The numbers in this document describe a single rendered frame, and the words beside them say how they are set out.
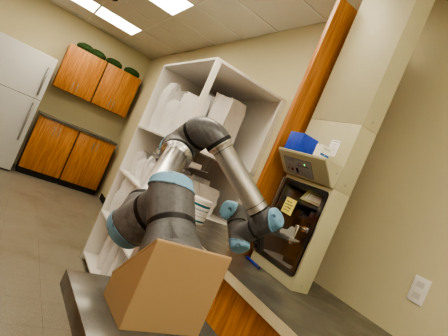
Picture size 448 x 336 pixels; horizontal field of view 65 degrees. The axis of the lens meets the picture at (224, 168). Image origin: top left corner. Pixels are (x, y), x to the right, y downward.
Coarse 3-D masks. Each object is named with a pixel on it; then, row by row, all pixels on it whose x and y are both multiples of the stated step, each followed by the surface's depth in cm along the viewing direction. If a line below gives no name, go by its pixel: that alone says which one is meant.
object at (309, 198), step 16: (288, 192) 170; (304, 192) 161; (320, 192) 154; (304, 208) 158; (320, 208) 150; (288, 224) 162; (304, 224) 154; (272, 240) 167; (304, 240) 151; (272, 256) 163; (288, 256) 155; (288, 272) 152
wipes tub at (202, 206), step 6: (198, 198) 204; (204, 198) 215; (198, 204) 204; (204, 204) 204; (210, 204) 207; (198, 210) 204; (204, 210) 205; (198, 216) 204; (204, 216) 206; (198, 222) 205
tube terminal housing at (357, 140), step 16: (320, 128) 169; (336, 128) 161; (352, 128) 154; (352, 144) 150; (368, 144) 154; (336, 160) 154; (352, 160) 151; (288, 176) 176; (352, 176) 153; (336, 192) 151; (336, 208) 153; (320, 224) 150; (336, 224) 155; (320, 240) 152; (256, 256) 174; (304, 256) 150; (320, 256) 154; (272, 272) 161; (304, 272) 151; (288, 288) 151; (304, 288) 153
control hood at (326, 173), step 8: (280, 152) 171; (288, 152) 165; (296, 152) 160; (304, 160) 157; (312, 160) 152; (320, 160) 147; (328, 160) 145; (312, 168) 154; (320, 168) 149; (328, 168) 146; (336, 168) 148; (320, 176) 151; (328, 176) 147; (336, 176) 149; (320, 184) 156; (328, 184) 149
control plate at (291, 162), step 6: (288, 162) 168; (294, 162) 164; (300, 162) 160; (306, 162) 156; (288, 168) 171; (294, 168) 166; (300, 168) 162; (306, 168) 158; (300, 174) 164; (306, 174) 160; (312, 174) 156
